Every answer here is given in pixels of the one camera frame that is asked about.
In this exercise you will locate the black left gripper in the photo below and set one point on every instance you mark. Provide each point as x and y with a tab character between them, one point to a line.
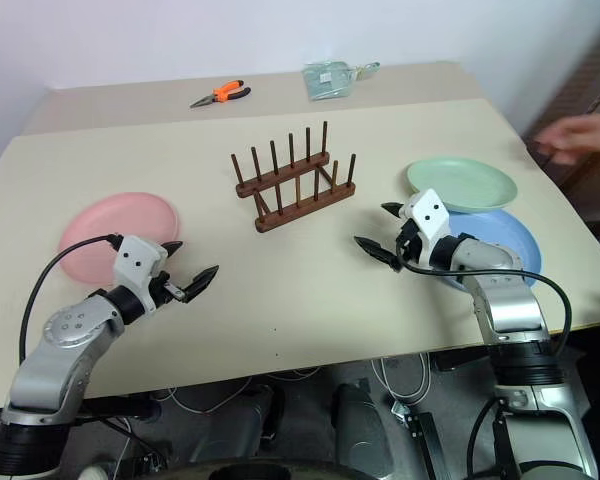
164	291

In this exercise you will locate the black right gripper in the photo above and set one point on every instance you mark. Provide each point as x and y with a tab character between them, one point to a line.
413	246

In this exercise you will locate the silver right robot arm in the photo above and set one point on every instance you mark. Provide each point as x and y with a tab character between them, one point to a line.
510	310

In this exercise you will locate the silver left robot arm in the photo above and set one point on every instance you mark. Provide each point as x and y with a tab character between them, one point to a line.
60	350

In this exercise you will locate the wooden dish rack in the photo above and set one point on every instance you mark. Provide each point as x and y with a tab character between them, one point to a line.
290	192

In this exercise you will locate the person's bare hand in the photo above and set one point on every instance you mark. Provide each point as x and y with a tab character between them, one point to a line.
587	132

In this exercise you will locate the pink plate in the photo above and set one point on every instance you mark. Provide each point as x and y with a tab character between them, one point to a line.
125	220

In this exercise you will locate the green plate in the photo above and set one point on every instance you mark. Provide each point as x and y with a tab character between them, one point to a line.
472	182

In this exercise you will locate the blue plate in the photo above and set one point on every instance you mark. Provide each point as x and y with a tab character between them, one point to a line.
505	232

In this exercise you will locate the clear plastic bag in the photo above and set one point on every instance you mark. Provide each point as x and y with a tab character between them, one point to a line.
327	81

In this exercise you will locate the small teal tagged item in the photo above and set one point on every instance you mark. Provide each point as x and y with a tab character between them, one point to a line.
367	70

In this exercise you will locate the dark rounded robot leg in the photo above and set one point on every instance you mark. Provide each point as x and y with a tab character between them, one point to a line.
362	430
240	430

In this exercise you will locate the brown wooden chair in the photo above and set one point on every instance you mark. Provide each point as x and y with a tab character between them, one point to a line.
592	185

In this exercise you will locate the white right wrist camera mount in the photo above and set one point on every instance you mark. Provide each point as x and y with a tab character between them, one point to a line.
430	216

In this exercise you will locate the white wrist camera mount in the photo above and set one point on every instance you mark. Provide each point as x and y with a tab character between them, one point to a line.
430	216
136	262

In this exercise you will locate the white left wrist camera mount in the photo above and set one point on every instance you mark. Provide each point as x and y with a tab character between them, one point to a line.
136	262

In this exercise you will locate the black metal bracket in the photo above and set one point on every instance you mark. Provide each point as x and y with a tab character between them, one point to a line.
425	437

